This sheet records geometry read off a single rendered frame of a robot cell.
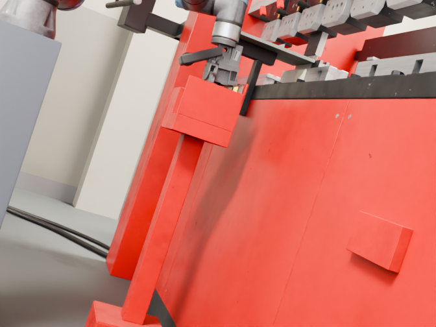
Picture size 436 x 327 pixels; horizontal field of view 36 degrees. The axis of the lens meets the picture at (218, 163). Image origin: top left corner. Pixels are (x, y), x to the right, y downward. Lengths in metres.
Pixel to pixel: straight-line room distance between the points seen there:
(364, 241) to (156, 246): 0.86
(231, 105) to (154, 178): 1.16
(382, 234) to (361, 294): 0.11
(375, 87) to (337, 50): 1.80
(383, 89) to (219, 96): 0.61
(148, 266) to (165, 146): 1.10
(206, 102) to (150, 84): 2.83
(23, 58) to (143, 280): 0.67
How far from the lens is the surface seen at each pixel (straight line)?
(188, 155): 1.84
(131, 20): 3.42
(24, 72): 1.72
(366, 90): 1.35
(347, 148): 1.33
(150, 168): 2.88
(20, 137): 1.72
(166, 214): 1.85
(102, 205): 4.61
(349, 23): 1.94
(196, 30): 2.92
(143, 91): 4.58
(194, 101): 1.77
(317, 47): 2.10
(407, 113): 1.18
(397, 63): 1.55
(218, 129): 1.78
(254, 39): 2.00
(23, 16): 1.74
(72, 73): 4.67
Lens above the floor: 0.63
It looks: 1 degrees down
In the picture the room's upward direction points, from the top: 19 degrees clockwise
